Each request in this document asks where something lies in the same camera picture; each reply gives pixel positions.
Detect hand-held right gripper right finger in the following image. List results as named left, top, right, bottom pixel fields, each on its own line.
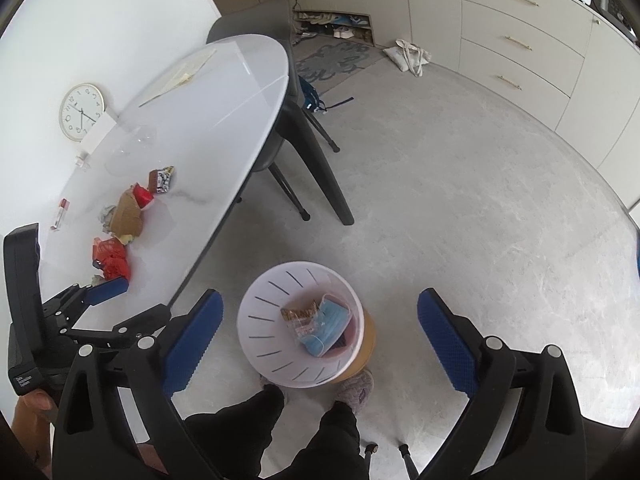
left=417, top=287, right=587, bottom=480

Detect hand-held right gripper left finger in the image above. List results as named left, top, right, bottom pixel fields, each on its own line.
left=51, top=288, right=226, bottom=480

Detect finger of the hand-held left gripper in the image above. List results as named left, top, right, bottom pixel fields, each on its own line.
left=62, top=304, right=173, bottom=348
left=42, top=276, right=130, bottom=328

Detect large red snack wrapper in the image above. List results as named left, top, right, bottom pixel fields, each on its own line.
left=91, top=236, right=132, bottom=282

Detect brown paper bag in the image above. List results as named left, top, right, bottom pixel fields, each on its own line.
left=109, top=187, right=146, bottom=237

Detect white slotted plastic bin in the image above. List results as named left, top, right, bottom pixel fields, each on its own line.
left=236, top=261, right=362, bottom=388

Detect black white printed wrapper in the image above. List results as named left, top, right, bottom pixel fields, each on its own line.
left=148, top=165, right=177, bottom=195

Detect person's left hand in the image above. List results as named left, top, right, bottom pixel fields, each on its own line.
left=11, top=389, right=57, bottom=463

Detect round wooden stool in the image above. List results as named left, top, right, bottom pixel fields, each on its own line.
left=325, top=305, right=377, bottom=386

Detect red white tube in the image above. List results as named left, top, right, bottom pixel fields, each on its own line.
left=50, top=199, right=70, bottom=232

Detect brown snack packet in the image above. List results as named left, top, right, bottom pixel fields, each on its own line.
left=280, top=301, right=321, bottom=343

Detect blue face mask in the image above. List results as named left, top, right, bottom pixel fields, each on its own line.
left=300, top=294, right=353, bottom=358

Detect person's right leg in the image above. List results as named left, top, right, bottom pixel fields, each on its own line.
left=287, top=400, right=371, bottom=480

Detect white flat box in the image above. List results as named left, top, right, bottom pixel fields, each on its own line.
left=77, top=112, right=118, bottom=156

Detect white oval table black legs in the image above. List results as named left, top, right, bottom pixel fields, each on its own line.
left=35, top=34, right=355, bottom=321

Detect cream paper sheet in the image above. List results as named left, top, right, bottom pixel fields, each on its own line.
left=140, top=47, right=218, bottom=108

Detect blue bag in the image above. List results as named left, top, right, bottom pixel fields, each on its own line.
left=297, top=76, right=353, bottom=113

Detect white tote bag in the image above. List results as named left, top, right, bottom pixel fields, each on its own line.
left=382, top=39, right=432, bottom=78

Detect grey chair tall back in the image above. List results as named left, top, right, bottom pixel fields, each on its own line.
left=206, top=0, right=342, bottom=155

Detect grey patterned rug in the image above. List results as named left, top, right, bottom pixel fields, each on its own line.
left=292, top=40, right=388, bottom=96

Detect row of shoes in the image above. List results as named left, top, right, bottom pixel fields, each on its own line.
left=291, top=10, right=371, bottom=41

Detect cream cabinet unit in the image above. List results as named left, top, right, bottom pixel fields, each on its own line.
left=295, top=0, right=640, bottom=196

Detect silver countertop appliance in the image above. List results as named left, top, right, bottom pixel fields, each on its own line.
left=592, top=0, right=638, bottom=41

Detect round white wall clock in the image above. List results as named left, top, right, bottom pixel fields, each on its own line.
left=59, top=83, right=106, bottom=142

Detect cream drawer gold handle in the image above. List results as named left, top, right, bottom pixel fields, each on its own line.
left=459, top=0, right=587, bottom=98
left=457, top=37, right=572, bottom=133
left=459, top=0, right=595, bottom=56

